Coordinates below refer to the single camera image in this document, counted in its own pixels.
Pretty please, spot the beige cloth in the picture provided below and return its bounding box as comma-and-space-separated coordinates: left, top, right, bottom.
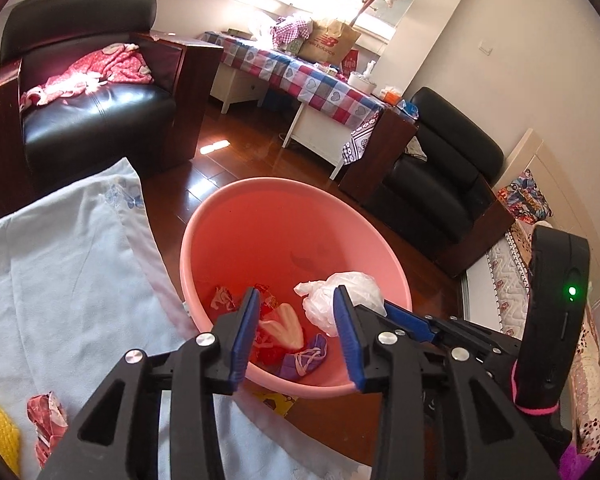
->
404, 137, 429, 161

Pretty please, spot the pink red patterned wrapper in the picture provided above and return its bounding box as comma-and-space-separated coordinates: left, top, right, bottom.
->
26, 391, 71, 467

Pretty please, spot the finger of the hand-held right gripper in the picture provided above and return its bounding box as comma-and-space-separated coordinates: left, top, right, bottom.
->
384, 301, 520, 367

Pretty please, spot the pink plastic bucket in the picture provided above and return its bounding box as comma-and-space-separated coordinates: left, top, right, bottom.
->
180, 176, 413, 401

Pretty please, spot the thin white plastic bag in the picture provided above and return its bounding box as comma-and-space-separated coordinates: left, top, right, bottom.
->
247, 10, 281, 41

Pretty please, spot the pink floral garment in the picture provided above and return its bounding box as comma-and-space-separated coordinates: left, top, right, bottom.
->
20, 42, 156, 107

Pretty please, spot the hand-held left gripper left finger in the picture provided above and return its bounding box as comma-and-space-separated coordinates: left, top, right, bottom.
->
36, 286, 262, 480

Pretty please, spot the pink checkered cloth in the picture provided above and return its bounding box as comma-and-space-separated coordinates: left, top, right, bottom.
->
271, 15, 315, 51

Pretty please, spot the checkered heart tablecloth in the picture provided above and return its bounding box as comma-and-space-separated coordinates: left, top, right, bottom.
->
200, 31, 388, 166

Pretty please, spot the red plastic wrapper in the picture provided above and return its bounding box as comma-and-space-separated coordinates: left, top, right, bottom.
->
250, 310, 291, 368

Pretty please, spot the light blue cloth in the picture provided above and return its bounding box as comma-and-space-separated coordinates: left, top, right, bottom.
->
0, 157, 376, 480

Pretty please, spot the colourful printed packet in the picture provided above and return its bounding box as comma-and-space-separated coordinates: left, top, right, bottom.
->
496, 169, 554, 224

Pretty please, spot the white round container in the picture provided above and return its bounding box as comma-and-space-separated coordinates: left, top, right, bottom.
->
347, 60, 379, 95

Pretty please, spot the white wooden table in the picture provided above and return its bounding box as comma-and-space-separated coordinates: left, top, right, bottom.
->
281, 102, 356, 181

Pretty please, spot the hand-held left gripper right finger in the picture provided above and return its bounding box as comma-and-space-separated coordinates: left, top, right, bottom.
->
332, 285, 562, 480

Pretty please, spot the small red white wrapper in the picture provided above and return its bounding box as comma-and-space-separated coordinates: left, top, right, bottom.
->
210, 286, 239, 312
254, 284, 281, 313

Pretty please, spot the floral quilted bedding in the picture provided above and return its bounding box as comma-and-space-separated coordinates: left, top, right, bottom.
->
485, 220, 600, 461

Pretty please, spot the purple face mask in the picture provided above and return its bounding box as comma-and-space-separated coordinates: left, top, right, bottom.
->
277, 334, 329, 380

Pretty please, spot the brown paper bag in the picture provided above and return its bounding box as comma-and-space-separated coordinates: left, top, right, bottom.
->
297, 17, 363, 67

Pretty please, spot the yellow red printed packet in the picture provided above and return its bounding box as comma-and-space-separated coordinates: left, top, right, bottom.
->
252, 387, 298, 415

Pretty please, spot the white bed frame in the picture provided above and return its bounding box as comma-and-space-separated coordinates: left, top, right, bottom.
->
492, 129, 600, 281

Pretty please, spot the orange box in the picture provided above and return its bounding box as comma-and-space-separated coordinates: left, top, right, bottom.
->
375, 85, 404, 106

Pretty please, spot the black leather armchair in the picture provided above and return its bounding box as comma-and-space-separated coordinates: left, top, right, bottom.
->
337, 86, 516, 278
0, 0, 226, 221

